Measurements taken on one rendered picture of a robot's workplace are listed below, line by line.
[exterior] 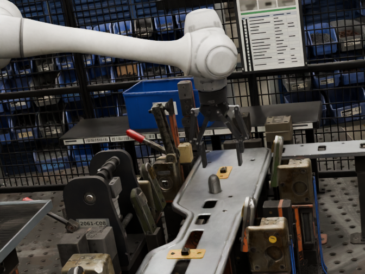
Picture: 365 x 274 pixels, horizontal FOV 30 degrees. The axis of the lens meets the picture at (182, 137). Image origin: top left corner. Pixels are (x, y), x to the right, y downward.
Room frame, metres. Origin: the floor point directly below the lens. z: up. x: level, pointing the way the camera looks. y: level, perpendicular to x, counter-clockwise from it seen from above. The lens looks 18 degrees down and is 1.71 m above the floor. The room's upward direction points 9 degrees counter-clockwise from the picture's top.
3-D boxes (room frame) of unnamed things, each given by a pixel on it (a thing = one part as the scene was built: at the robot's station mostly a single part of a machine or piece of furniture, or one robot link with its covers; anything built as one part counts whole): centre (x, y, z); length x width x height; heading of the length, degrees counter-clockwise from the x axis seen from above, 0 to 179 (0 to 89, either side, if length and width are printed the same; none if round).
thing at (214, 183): (1.67, -0.06, 1.02); 0.03 x 0.03 x 0.07
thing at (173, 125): (1.93, 0.02, 0.95); 0.03 x 0.01 x 0.50; 164
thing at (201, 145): (1.80, -0.05, 1.06); 0.03 x 0.01 x 0.07; 163
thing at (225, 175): (1.79, -0.10, 1.01); 0.08 x 0.04 x 0.01; 163
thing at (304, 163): (1.68, -0.28, 0.87); 0.12 x 0.09 x 0.35; 74
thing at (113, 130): (2.26, -0.03, 1.02); 0.90 x 0.22 x 0.03; 74
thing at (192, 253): (1.34, 0.03, 1.01); 0.08 x 0.04 x 0.01; 73
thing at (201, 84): (1.79, -0.10, 1.28); 0.09 x 0.09 x 0.06
